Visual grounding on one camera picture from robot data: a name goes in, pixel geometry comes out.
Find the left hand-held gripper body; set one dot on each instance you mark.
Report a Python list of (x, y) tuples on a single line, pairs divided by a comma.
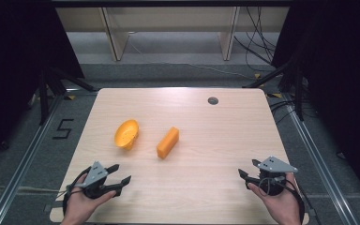
[(96, 175)]

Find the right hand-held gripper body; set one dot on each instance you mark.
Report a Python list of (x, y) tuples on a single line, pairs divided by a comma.
[(273, 175)]

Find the person's right hand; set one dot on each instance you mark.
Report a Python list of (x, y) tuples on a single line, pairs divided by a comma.
[(279, 206)]

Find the person's left hand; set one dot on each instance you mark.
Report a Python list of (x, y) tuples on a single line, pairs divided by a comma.
[(81, 204)]

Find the orange plastic bowl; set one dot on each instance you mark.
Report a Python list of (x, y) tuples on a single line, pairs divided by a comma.
[(125, 134)]

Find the orange rectangular block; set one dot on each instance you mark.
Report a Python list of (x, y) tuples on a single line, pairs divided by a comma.
[(167, 142)]

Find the black tripod stand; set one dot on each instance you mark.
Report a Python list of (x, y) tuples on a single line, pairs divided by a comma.
[(43, 97), (298, 93)]

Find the dark curtain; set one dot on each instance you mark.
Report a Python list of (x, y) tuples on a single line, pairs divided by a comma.
[(340, 78), (15, 47)]

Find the white furniture leg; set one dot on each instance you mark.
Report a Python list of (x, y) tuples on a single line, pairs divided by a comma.
[(229, 34), (116, 37)]

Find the aluminium floor rail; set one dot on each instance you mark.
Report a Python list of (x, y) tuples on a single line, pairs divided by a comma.
[(322, 168), (22, 168)]

